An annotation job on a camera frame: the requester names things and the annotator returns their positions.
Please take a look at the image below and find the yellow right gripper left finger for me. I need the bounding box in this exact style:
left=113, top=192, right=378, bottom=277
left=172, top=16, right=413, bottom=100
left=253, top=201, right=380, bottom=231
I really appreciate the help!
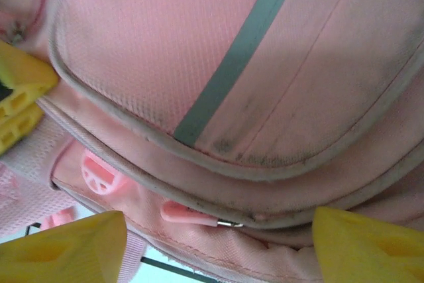
left=0, top=210, right=129, bottom=283

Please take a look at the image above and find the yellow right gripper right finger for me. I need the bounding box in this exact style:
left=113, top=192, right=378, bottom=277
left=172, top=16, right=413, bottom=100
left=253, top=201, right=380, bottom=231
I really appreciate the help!
left=313, top=206, right=424, bottom=283

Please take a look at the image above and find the pink student backpack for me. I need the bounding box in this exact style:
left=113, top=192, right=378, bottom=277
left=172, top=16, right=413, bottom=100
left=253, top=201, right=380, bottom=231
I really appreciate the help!
left=0, top=0, right=424, bottom=283

